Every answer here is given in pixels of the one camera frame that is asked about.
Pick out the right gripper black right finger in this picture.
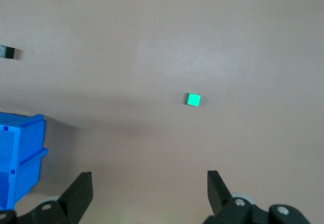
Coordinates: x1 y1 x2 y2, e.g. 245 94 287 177
202 170 311 224

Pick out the black cube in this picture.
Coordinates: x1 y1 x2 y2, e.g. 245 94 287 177
0 45 21 60

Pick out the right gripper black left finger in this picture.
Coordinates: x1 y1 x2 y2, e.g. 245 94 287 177
0 172 93 224

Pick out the brown table cover sheet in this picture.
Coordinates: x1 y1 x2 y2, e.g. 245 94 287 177
0 0 324 224

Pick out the blue plastic storage bin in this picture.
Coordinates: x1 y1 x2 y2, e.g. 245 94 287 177
0 111 49 211

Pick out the green cube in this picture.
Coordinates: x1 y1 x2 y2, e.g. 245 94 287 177
186 92 202 107

